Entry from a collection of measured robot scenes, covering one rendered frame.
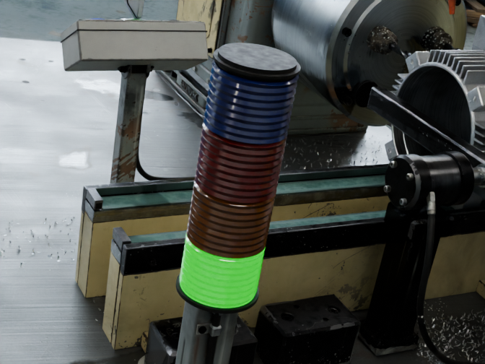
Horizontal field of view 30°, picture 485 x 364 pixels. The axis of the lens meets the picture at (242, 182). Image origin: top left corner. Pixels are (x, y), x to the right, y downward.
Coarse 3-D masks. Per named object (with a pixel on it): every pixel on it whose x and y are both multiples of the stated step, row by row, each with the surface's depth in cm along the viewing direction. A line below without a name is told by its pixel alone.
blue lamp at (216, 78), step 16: (224, 80) 60; (240, 80) 59; (288, 80) 64; (208, 96) 62; (224, 96) 60; (240, 96) 59; (256, 96) 59; (272, 96) 60; (288, 96) 61; (208, 112) 62; (224, 112) 60; (240, 112) 60; (256, 112) 60; (272, 112) 60; (288, 112) 61; (208, 128) 62; (224, 128) 61; (240, 128) 60; (256, 128) 60; (272, 128) 61; (288, 128) 63
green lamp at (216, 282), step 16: (192, 256) 66; (208, 256) 65; (256, 256) 66; (192, 272) 66; (208, 272) 65; (224, 272) 65; (240, 272) 66; (256, 272) 67; (192, 288) 67; (208, 288) 66; (224, 288) 66; (240, 288) 66; (256, 288) 69; (208, 304) 67; (224, 304) 66; (240, 304) 67
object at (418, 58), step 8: (408, 56) 116; (416, 56) 115; (424, 56) 115; (408, 64) 116; (416, 64) 115; (480, 88) 106; (472, 96) 106; (480, 96) 105; (472, 104) 106; (480, 104) 105; (392, 144) 121; (392, 152) 121
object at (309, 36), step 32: (288, 0) 137; (320, 0) 131; (352, 0) 126; (384, 0) 127; (416, 0) 130; (288, 32) 137; (320, 32) 130; (352, 32) 128; (384, 32) 127; (416, 32) 133; (448, 32) 136; (320, 64) 131; (352, 64) 130; (384, 64) 133; (320, 96) 139; (352, 96) 133
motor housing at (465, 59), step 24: (432, 72) 117; (456, 72) 109; (480, 72) 108; (408, 96) 120; (432, 96) 122; (456, 96) 124; (456, 120) 125; (480, 120) 107; (408, 144) 121; (480, 144) 108
